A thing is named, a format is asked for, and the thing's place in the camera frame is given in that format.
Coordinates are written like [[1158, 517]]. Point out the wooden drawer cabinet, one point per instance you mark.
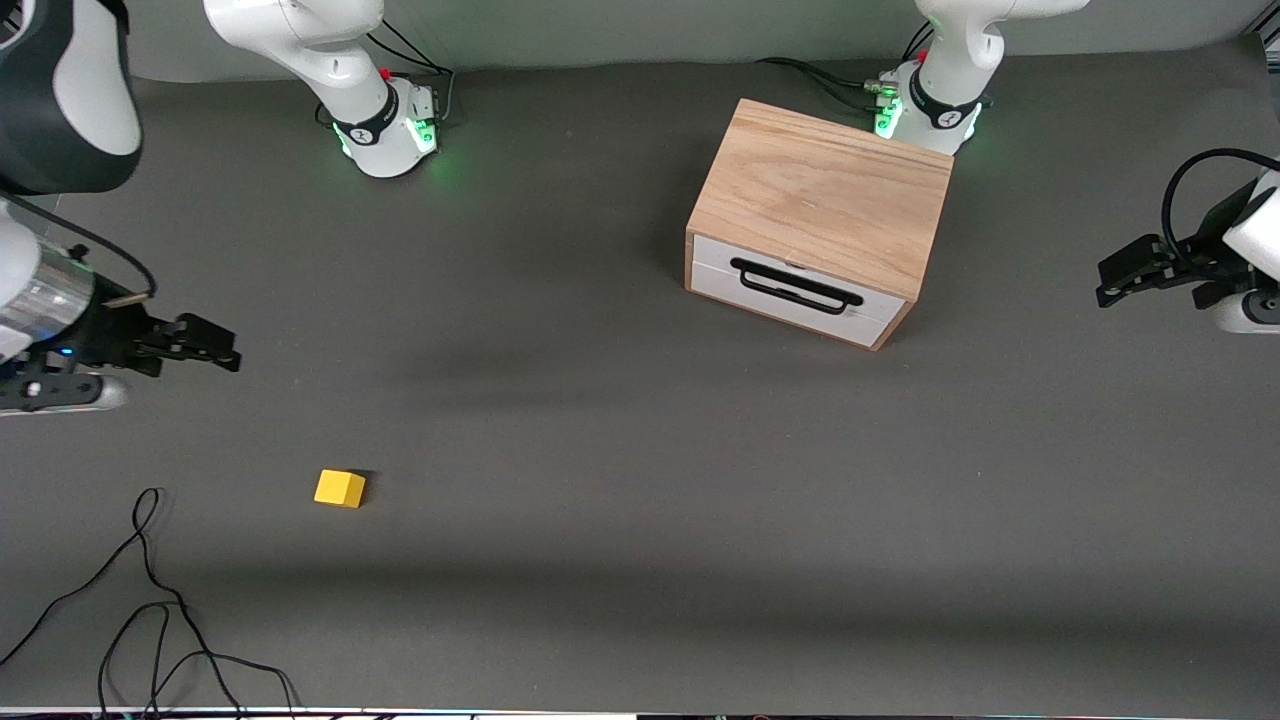
[[820, 190]]

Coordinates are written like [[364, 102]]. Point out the dark grey table mat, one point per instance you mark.
[[600, 500]]

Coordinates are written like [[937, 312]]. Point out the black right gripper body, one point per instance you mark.
[[103, 333]]

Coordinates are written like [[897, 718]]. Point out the yellow cube block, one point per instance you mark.
[[338, 488]]

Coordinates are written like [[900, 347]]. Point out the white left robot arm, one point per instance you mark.
[[950, 40]]

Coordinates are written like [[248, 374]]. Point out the white-fronted wooden drawer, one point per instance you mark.
[[720, 270]]

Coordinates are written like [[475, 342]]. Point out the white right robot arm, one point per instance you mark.
[[330, 60]]

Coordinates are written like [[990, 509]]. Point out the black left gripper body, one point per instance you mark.
[[1200, 262]]

